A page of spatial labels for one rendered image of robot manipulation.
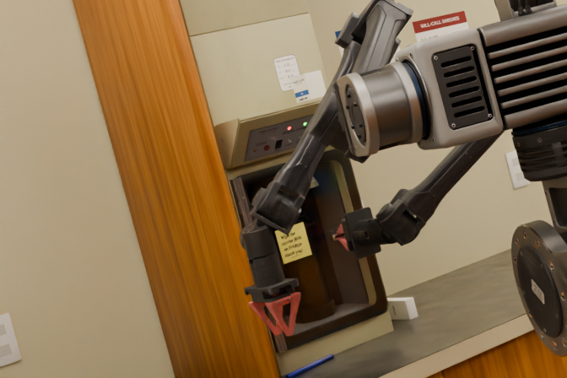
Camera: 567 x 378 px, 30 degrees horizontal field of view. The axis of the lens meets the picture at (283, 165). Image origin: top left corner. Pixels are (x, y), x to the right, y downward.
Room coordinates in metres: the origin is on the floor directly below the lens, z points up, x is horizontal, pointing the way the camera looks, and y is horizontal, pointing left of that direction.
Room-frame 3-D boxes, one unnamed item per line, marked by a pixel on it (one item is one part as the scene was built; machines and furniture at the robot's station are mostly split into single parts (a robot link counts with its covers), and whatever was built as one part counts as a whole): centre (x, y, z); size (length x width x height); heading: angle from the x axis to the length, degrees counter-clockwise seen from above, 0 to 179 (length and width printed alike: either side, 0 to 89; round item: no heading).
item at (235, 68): (2.50, 0.05, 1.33); 0.32 x 0.25 x 0.77; 120
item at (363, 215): (2.27, -0.14, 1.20); 0.07 x 0.07 x 0.10; 29
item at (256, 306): (1.97, 0.09, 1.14); 0.07 x 0.07 x 0.09; 30
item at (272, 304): (1.95, 0.08, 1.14); 0.07 x 0.07 x 0.09; 30
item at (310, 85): (2.38, -0.10, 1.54); 0.05 x 0.05 x 0.06; 38
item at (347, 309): (2.38, -0.02, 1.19); 0.30 x 0.01 x 0.40; 119
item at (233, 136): (2.34, -0.04, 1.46); 0.32 x 0.12 x 0.10; 120
